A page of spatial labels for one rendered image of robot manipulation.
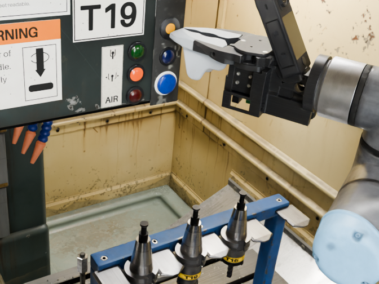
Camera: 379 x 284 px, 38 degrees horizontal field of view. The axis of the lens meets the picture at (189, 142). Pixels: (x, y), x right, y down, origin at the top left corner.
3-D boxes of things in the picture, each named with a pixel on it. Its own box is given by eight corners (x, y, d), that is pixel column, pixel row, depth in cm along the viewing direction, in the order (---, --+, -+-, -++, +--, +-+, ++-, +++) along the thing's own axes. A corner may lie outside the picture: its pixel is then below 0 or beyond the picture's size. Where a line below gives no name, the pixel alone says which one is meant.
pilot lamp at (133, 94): (142, 102, 77) (143, 88, 76) (128, 105, 76) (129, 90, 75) (140, 100, 78) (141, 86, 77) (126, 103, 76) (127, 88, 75)
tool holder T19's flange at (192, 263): (191, 245, 113) (192, 235, 112) (212, 261, 109) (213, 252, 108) (167, 257, 109) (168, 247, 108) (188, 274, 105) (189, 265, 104)
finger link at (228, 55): (186, 54, 69) (252, 71, 66) (188, 42, 69) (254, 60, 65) (203, 44, 73) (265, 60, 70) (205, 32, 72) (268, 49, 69)
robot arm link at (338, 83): (358, 74, 61) (373, 54, 68) (318, 64, 63) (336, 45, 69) (343, 134, 65) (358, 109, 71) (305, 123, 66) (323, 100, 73)
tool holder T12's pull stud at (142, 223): (144, 234, 100) (145, 218, 98) (149, 239, 99) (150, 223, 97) (136, 238, 99) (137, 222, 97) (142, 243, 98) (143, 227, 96)
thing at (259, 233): (276, 238, 116) (276, 235, 116) (256, 246, 113) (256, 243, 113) (255, 220, 121) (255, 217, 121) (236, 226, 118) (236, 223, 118)
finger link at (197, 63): (157, 73, 74) (219, 92, 71) (160, 30, 71) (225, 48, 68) (168, 66, 77) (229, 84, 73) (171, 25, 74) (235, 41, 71)
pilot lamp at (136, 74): (144, 81, 76) (145, 66, 75) (129, 83, 74) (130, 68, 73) (141, 79, 76) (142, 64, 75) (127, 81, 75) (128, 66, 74)
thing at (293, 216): (313, 224, 122) (314, 221, 121) (296, 231, 119) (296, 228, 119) (292, 207, 127) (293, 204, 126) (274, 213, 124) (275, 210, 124)
